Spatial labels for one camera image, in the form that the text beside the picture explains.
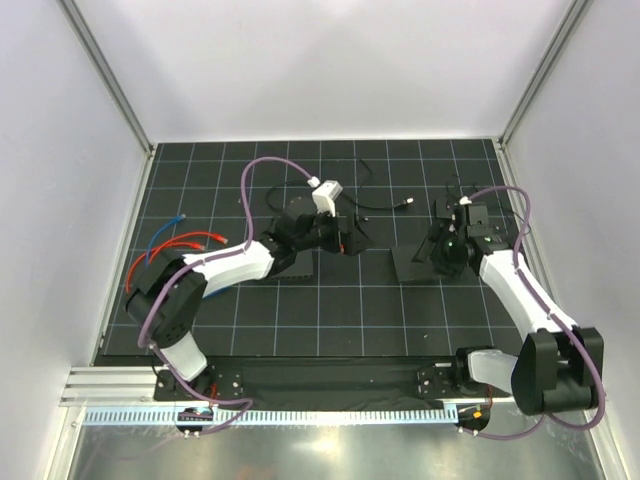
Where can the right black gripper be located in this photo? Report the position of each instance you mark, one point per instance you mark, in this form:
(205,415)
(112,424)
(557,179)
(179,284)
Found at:
(437,233)

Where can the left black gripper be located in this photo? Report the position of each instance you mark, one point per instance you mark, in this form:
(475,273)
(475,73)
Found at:
(348,242)

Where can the small black plug adapter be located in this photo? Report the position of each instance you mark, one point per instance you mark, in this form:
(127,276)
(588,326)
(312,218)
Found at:
(443,209)

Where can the black network switch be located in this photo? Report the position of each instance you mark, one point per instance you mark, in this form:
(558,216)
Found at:
(411,271)
(302,268)

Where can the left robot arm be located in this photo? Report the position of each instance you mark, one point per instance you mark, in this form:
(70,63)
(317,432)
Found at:
(167,296)

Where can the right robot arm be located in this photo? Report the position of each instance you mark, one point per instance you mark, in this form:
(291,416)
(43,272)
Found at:
(559,365)

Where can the black grid mat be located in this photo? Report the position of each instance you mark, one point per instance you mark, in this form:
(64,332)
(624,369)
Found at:
(352,306)

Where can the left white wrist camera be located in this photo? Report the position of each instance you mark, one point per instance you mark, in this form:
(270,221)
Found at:
(325,194)

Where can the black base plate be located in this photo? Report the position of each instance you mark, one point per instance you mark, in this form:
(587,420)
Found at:
(347,383)

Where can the right aluminium frame post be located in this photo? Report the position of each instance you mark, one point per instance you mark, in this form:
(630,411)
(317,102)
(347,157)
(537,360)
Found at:
(562,35)

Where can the aluminium frame post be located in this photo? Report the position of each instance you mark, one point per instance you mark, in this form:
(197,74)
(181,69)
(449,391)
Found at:
(101,65)
(562,35)

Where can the left aluminium frame post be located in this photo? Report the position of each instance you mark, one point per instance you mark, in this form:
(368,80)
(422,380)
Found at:
(101,65)

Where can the aluminium front rail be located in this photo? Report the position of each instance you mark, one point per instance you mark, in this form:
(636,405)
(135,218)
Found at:
(111,386)

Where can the white slotted cable duct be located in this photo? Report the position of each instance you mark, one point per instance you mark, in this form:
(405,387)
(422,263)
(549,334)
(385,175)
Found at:
(183,416)

